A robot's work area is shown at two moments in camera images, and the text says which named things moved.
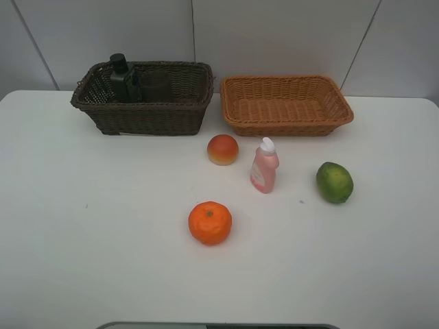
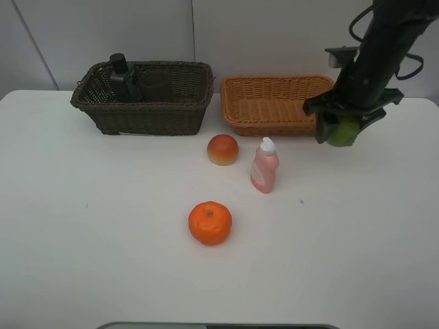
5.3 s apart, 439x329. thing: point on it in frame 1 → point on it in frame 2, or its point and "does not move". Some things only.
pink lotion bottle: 263,177 does not move
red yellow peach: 222,150 does not move
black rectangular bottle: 125,86 does not move
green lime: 334,182 → 344,133
